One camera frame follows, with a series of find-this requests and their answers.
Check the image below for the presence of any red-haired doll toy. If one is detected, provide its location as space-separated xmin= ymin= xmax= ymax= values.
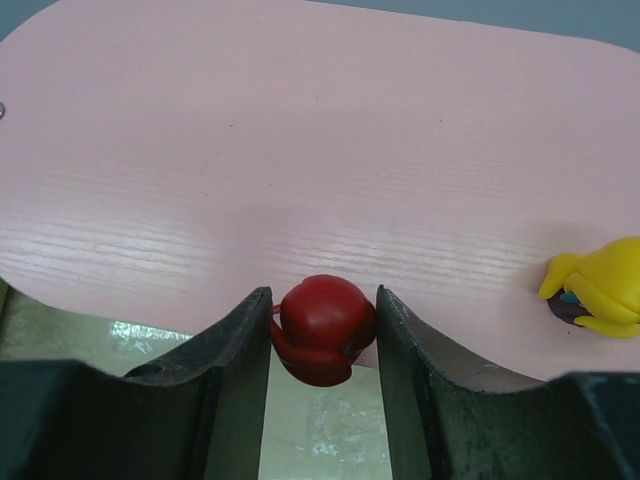
xmin=271 ymin=274 xmax=377 ymax=387

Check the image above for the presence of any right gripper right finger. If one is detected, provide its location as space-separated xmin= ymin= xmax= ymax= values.
xmin=376 ymin=287 xmax=639 ymax=479

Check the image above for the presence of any yellow-haired doll toy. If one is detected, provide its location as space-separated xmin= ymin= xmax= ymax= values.
xmin=538 ymin=236 xmax=639 ymax=339

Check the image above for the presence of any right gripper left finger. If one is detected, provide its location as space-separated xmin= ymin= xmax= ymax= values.
xmin=1 ymin=287 xmax=272 ymax=479

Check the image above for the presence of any pink three-tier shelf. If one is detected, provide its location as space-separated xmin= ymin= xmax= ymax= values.
xmin=1 ymin=1 xmax=639 ymax=379

